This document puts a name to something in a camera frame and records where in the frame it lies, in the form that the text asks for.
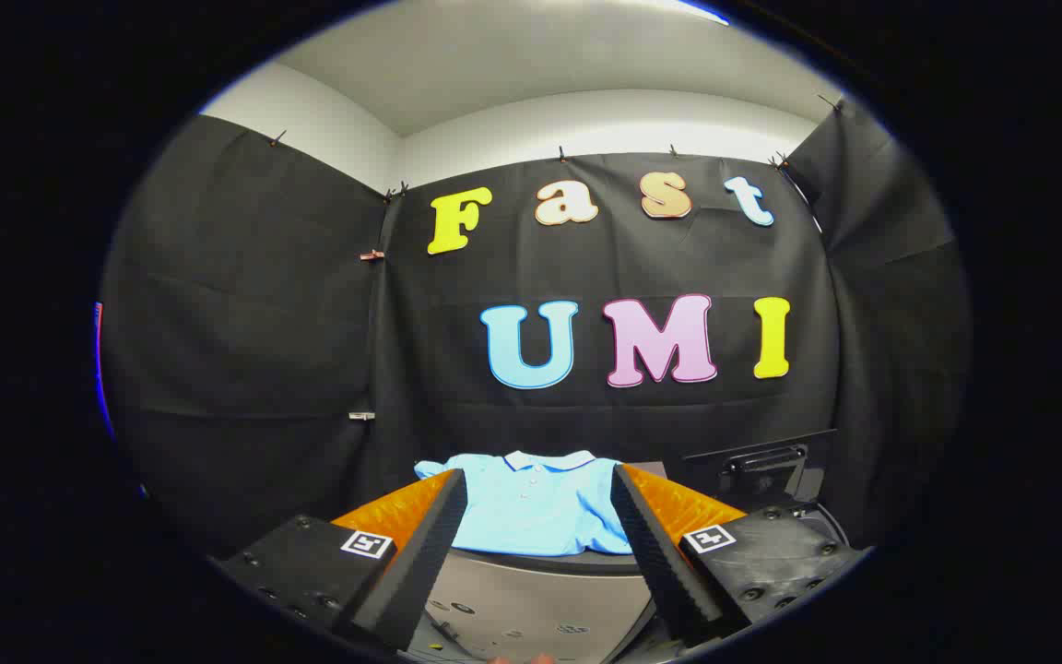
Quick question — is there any black backdrop cloth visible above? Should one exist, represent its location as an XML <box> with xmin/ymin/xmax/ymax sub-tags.
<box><xmin>100</xmin><ymin>97</ymin><xmax>970</xmax><ymax>563</ymax></box>

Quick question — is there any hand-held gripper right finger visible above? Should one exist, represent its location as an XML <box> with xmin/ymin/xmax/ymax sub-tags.
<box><xmin>610</xmin><ymin>463</ymin><xmax>869</xmax><ymax>648</ymax></box>

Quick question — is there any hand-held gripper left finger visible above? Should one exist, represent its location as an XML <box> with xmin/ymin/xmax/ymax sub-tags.
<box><xmin>216</xmin><ymin>468</ymin><xmax>469</xmax><ymax>652</ymax></box>

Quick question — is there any light blue polo shirt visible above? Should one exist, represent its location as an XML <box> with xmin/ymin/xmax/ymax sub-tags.
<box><xmin>414</xmin><ymin>450</ymin><xmax>635</xmax><ymax>557</ymax></box>

